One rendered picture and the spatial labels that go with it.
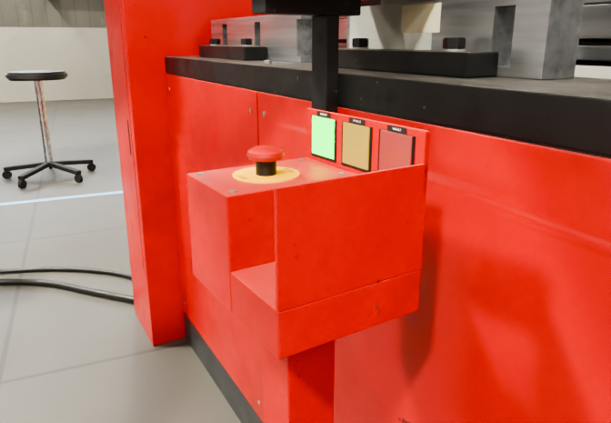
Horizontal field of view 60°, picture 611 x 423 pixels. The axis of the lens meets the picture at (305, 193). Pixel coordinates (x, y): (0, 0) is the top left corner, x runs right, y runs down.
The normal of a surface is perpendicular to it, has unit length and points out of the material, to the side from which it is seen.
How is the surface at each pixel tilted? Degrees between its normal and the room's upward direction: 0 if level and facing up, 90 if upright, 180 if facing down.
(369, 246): 90
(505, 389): 90
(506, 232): 90
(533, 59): 90
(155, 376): 0
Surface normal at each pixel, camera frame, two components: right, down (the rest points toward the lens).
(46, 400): 0.00, -0.96
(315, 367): 0.54, 0.24
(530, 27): -0.87, 0.14
